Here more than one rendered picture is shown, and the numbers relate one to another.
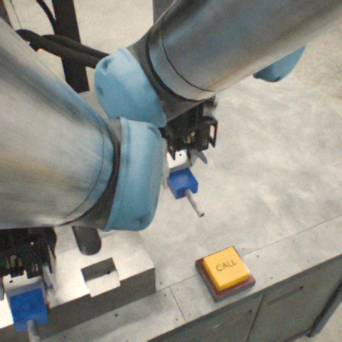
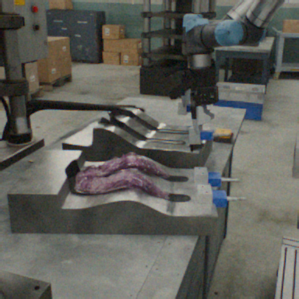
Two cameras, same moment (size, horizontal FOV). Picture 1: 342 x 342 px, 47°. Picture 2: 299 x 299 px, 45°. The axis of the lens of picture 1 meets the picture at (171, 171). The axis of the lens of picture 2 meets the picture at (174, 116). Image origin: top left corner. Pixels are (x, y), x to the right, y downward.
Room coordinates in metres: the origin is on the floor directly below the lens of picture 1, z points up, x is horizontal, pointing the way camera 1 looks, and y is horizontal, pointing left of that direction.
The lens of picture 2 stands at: (-0.41, 1.13, 1.35)
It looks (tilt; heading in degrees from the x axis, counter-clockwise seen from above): 18 degrees down; 310
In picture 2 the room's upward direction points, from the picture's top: 1 degrees clockwise
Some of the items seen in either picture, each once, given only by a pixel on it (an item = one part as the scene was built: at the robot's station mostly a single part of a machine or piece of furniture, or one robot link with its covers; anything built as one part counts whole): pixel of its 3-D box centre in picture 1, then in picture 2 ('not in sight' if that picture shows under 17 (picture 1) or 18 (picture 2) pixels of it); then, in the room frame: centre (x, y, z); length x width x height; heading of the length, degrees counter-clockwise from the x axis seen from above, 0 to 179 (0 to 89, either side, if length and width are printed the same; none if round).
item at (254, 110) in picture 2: not in sight; (238, 105); (1.82, -2.78, 0.11); 0.61 x 0.41 x 0.22; 24
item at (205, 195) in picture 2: not in sight; (222, 198); (0.04, 0.39, 0.86); 0.13 x 0.05 x 0.05; 41
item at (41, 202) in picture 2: not in sight; (121, 188); (0.27, 0.54, 0.86); 0.50 x 0.26 x 0.11; 41
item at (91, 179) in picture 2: not in sight; (122, 173); (0.27, 0.53, 0.90); 0.26 x 0.18 x 0.08; 41
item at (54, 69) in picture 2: not in sight; (25, 61); (5.19, -1.76, 0.37); 1.20 x 0.82 x 0.74; 32
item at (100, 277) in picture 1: (101, 279); not in sight; (0.31, 0.11, 0.87); 0.05 x 0.05 x 0.04; 24
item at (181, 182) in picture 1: (184, 187); (194, 108); (0.45, -0.02, 0.93); 0.13 x 0.05 x 0.05; 24
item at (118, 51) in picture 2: not in sight; (122, 45); (5.63, -4.24, 0.42); 0.86 x 0.33 x 0.83; 24
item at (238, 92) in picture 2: not in sight; (239, 92); (1.82, -2.78, 0.28); 0.61 x 0.41 x 0.15; 24
